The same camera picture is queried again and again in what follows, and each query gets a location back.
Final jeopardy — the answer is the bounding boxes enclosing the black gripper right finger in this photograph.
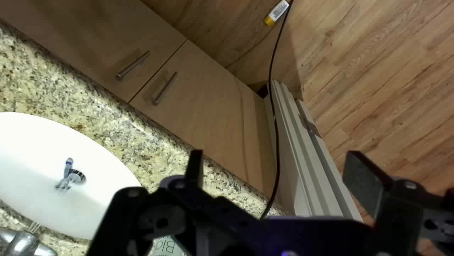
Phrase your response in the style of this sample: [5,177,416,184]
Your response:
[343,149,454,256]

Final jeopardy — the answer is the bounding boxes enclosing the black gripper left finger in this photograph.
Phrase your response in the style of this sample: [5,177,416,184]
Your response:
[87,147,248,256]

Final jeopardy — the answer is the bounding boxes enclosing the white oval sink basin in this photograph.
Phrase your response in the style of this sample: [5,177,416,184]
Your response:
[0,111,144,240]

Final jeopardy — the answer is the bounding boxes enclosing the chrome faucet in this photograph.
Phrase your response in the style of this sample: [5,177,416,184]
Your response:
[0,226,59,256]

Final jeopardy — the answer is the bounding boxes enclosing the wooden vanity granite top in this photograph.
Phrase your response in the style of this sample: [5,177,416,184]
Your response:
[0,0,286,256]

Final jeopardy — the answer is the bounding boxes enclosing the white door frame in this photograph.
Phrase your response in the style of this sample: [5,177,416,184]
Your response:
[270,78,365,224]

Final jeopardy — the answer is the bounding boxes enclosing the metal cabinet door handle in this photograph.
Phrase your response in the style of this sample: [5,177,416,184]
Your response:
[151,69,179,106]
[116,48,152,81]

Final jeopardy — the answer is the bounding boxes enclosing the black power cord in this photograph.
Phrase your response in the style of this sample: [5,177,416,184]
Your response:
[260,0,296,220]

